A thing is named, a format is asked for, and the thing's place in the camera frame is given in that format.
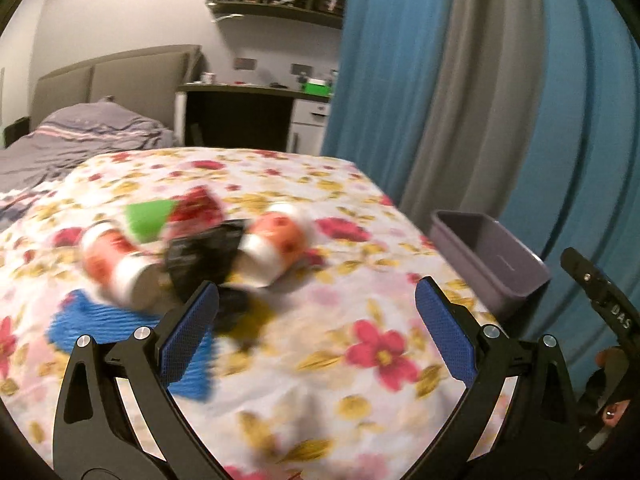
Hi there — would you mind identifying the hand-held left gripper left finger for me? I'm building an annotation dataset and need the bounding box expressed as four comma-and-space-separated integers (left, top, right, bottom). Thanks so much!
52, 280, 231, 480

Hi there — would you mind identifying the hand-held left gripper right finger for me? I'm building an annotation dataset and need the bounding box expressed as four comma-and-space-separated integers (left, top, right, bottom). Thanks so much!
400, 276, 588, 480

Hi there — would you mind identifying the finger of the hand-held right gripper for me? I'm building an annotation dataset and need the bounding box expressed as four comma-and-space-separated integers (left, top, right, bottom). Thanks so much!
560, 246, 621, 306

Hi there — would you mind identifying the grey plastic bin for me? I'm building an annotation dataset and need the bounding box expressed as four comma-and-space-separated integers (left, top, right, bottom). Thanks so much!
430, 209, 552, 322

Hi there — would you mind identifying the black plastic bag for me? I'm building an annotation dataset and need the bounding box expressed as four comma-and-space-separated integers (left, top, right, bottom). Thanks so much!
162, 219, 266, 336

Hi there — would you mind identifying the blue foam net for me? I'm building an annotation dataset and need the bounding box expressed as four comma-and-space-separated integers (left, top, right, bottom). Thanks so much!
45, 290, 216, 403

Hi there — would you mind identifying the printed paper cup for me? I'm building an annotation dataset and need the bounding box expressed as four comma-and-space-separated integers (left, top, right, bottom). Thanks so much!
235, 202, 306, 288
80, 220, 161, 308

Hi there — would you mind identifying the red white plastic wrapper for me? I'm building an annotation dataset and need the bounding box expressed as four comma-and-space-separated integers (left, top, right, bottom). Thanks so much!
167, 185, 226, 241

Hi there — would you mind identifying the person's right hand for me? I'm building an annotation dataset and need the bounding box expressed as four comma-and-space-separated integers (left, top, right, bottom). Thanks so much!
595, 346, 633, 431

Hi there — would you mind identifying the blue curtain panel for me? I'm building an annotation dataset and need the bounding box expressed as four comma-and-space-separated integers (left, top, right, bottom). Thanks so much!
320, 0, 468, 211
495, 0, 640, 376

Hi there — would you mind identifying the floral tablecloth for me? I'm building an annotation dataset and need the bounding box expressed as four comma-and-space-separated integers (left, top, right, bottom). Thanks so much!
0, 146, 506, 476

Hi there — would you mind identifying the grey curtain panel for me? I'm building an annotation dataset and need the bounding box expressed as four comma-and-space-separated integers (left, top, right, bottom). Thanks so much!
397, 0, 551, 233

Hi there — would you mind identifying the grey striped duvet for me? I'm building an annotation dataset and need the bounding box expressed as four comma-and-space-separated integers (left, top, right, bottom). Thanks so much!
0, 97, 176, 241

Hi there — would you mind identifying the dark desk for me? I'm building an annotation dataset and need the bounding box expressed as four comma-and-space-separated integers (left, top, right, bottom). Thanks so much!
175, 81, 333, 153

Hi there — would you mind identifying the white drawer cabinet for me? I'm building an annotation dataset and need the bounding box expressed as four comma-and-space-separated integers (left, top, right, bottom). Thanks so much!
287, 96, 331, 153

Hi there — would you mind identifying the dark bedside box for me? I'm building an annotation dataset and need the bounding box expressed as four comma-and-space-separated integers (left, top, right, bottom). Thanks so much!
4, 116, 32, 150

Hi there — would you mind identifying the brown padded bed headboard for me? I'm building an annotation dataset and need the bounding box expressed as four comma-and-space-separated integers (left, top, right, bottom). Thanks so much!
30, 44, 201, 133

